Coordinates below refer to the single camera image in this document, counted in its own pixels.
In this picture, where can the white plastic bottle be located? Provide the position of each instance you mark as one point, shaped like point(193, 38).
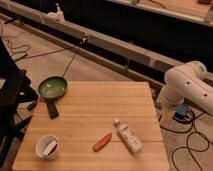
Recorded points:
point(132, 142)

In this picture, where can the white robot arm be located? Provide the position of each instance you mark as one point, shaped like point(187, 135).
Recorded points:
point(187, 81)

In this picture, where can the white ceramic bowl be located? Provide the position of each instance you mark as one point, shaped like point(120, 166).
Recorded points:
point(47, 147)

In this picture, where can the wooden table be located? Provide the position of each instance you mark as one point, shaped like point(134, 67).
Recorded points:
point(86, 114)

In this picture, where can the orange carrot toy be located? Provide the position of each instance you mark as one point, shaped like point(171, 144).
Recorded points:
point(102, 142)

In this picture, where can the green frying pan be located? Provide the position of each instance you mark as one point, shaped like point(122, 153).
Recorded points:
point(50, 90)

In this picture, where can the blue floor box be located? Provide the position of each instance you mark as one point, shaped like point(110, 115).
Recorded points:
point(181, 111)

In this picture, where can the black chair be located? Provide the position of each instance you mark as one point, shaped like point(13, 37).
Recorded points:
point(15, 90)

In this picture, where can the metal rail beam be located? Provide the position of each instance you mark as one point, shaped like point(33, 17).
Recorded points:
point(121, 29)

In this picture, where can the white clamp on rail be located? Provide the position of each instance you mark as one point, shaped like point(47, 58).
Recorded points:
point(58, 15)

